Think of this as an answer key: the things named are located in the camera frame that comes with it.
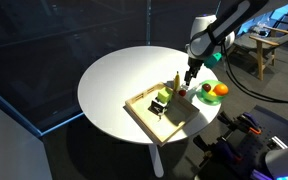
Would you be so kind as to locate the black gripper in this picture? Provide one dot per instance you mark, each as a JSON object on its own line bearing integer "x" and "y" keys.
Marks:
{"x": 194, "y": 68}

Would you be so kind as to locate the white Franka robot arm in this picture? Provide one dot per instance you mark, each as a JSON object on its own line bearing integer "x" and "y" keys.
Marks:
{"x": 217, "y": 26}

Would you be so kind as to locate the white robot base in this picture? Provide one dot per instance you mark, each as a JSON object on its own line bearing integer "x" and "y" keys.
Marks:
{"x": 285, "y": 160}

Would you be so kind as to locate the green translucent plastic bowl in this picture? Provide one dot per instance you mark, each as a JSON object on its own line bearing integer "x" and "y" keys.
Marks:
{"x": 210, "y": 99}

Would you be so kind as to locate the yellow lemon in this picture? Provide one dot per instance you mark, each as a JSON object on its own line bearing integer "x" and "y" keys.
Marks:
{"x": 212, "y": 94}

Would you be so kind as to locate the light green cube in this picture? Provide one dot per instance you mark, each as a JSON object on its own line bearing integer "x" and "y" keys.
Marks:
{"x": 165, "y": 95}

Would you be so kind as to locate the orange fruit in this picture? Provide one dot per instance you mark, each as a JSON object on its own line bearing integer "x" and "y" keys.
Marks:
{"x": 221, "y": 89}

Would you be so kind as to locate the black white checkered cube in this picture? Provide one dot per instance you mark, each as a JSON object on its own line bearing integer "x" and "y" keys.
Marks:
{"x": 157, "y": 106}

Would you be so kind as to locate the slatted wooden tray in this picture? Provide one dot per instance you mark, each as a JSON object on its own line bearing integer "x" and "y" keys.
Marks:
{"x": 157, "y": 130}

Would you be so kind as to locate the wooden armchair grey cushion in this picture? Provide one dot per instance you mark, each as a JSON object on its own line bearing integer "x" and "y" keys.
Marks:
{"x": 260, "y": 45}

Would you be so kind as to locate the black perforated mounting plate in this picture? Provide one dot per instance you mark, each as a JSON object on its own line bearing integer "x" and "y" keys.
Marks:
{"x": 270, "y": 125}

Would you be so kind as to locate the teal wrist camera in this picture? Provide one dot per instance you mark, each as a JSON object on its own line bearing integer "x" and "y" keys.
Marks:
{"x": 213, "y": 60}

